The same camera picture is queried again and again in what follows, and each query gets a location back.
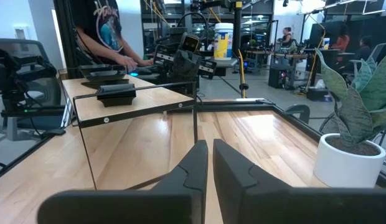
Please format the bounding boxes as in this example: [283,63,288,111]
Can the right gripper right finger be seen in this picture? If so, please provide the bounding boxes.
[213,138,386,224]

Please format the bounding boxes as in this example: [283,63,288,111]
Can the black curved frame bracket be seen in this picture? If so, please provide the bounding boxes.
[285,103,311,124]

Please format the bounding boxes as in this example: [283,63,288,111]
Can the black teardrop mini plate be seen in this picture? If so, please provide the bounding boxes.
[80,79,131,90]

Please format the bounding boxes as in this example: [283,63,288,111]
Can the snake plant in white pot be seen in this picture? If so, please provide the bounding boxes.
[313,48,386,189]

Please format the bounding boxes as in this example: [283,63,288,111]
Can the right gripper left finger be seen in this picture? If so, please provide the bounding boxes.
[37,139,209,224]

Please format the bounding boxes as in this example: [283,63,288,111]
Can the black frame pole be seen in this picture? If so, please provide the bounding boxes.
[232,0,243,58]

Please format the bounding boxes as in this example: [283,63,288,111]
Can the black device green light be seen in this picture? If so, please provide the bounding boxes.
[0,46,67,138]

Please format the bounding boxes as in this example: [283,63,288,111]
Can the black upright post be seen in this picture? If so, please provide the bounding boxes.
[52,0,85,80]

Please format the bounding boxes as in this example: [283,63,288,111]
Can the person's hand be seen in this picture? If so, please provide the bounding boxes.
[115,54,140,71]

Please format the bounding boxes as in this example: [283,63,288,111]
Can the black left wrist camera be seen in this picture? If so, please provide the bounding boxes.
[179,32,201,54]

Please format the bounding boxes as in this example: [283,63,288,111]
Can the grey mesh office chair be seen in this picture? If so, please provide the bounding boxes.
[0,38,68,141]

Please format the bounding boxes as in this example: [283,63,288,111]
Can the wooden riser shelf black legs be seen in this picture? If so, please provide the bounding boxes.
[57,67,200,191]

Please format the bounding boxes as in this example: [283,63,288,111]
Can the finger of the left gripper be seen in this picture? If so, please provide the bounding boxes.
[172,51,188,82]
[186,51,202,83]

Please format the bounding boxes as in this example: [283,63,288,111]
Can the black mouse blue light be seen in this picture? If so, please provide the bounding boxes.
[129,67,154,77]

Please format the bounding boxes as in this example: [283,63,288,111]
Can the black background monitor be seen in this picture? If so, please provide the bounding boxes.
[308,20,345,50]

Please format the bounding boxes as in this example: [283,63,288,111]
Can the person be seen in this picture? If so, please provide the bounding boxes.
[276,27,295,48]
[354,35,374,62]
[331,24,351,52]
[68,0,155,72]

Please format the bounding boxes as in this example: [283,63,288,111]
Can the yellow floor cable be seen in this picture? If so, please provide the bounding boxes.
[237,48,247,99]

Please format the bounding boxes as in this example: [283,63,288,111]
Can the black computer tower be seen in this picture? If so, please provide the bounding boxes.
[267,67,296,90]

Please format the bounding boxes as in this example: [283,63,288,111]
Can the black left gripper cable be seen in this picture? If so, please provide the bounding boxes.
[176,11,210,39]

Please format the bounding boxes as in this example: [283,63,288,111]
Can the black floor box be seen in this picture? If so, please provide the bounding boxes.
[306,86,330,102]

